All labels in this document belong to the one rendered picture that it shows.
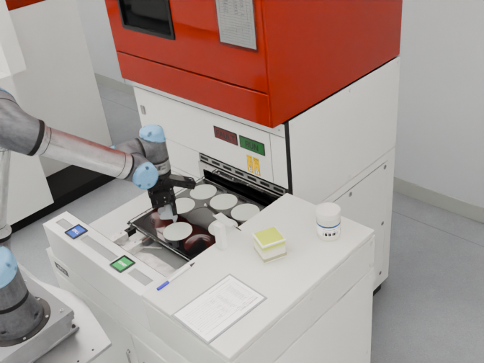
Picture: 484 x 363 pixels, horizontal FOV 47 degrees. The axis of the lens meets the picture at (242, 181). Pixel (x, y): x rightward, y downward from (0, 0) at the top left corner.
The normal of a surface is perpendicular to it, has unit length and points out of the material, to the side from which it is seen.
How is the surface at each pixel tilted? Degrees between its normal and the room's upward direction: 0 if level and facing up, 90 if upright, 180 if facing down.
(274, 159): 90
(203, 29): 90
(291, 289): 0
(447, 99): 90
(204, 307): 0
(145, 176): 90
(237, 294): 0
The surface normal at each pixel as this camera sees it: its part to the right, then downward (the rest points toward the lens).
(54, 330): 0.74, 0.29
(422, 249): -0.10, -0.84
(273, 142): -0.69, 0.44
